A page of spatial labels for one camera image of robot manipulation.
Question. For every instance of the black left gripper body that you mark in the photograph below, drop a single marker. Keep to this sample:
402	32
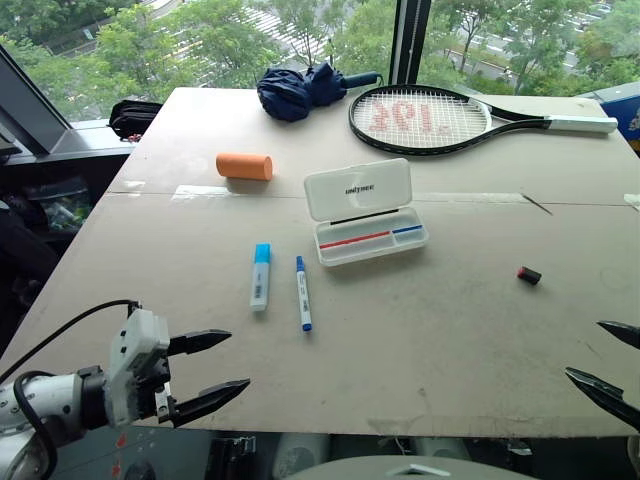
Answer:
155	387

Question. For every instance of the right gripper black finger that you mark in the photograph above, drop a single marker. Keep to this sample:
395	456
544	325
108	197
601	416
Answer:
622	332
605	395

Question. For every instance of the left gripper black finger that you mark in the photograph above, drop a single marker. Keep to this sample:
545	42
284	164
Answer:
210	400
200	342

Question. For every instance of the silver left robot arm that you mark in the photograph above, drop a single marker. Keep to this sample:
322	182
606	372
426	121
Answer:
47	397

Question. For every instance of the open white pencil case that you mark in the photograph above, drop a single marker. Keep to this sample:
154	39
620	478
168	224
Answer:
365	210

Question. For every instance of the light blue highlighter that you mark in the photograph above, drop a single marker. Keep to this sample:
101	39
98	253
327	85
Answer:
261	277

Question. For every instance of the small black and red cap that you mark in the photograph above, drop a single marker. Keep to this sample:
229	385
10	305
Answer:
529	275

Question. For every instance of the blue and white marker pen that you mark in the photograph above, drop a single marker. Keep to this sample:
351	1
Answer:
303	295

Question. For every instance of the clear tape strip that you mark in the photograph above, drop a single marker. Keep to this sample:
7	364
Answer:
197	192

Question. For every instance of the orange foam cylinder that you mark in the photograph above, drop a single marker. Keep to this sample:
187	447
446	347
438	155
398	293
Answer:
245	166

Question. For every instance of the blue box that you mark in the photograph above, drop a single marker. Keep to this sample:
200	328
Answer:
622	120

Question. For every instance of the black bag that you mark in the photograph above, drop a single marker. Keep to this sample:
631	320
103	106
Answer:
132	117

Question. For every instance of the folded navy blue umbrella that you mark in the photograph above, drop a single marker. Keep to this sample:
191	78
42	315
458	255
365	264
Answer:
300	90

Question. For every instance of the black and white tennis racket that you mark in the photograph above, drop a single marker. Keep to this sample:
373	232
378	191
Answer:
425	120

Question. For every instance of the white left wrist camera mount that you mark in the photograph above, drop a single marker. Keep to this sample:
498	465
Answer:
135	345

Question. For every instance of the dark slanted window frame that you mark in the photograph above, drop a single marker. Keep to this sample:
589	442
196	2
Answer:
25	100

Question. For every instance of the black window frame post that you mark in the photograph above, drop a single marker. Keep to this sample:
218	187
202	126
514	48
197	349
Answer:
410	40

